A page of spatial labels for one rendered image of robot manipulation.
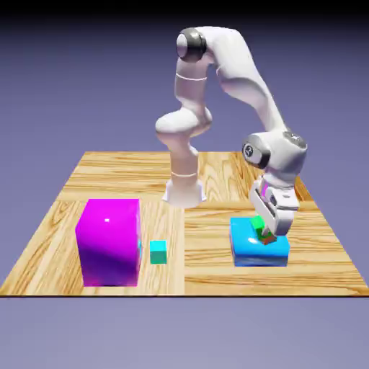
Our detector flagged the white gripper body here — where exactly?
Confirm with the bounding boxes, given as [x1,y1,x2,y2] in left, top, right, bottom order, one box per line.
[248,180,295,236]

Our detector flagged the large magenta box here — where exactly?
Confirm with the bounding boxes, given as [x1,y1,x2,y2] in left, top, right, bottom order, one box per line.
[74,197,143,288]

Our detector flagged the small cyan cube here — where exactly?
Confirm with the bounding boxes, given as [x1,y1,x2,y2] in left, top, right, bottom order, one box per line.
[149,239,168,265]

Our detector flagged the small green cube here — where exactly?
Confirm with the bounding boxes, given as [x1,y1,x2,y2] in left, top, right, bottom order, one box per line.
[249,215,277,246]

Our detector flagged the large blue box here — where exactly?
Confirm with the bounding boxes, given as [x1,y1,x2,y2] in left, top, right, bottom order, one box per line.
[229,216,290,267]

